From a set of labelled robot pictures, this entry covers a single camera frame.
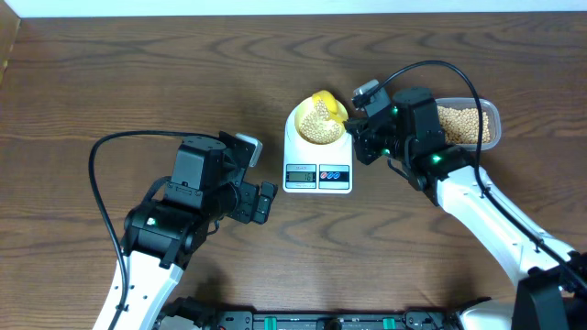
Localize soybeans in container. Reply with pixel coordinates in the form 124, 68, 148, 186
437, 105, 479, 144

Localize right black cable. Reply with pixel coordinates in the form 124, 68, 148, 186
366, 60, 587, 290

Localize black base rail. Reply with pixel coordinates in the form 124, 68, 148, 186
155, 296, 492, 330

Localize black cable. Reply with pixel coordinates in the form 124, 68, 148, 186
366, 60, 587, 290
87, 130, 221, 330

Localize clear plastic container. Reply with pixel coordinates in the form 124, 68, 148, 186
436, 97, 502, 151

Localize soybeans in bowl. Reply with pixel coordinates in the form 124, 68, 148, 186
298, 104, 343, 145

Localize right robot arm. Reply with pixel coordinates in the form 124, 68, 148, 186
345, 82, 586, 329

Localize left black cable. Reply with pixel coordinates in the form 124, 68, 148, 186
87, 130, 221, 330

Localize white digital kitchen scale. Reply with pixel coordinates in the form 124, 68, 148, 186
282, 98, 353, 194

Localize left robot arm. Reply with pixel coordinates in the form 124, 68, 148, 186
94, 132, 278, 329

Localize yellow plastic measuring scoop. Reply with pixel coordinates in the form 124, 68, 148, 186
312, 90, 349, 124

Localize pale yellow plastic bowl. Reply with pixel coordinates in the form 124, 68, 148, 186
294, 90, 349, 145

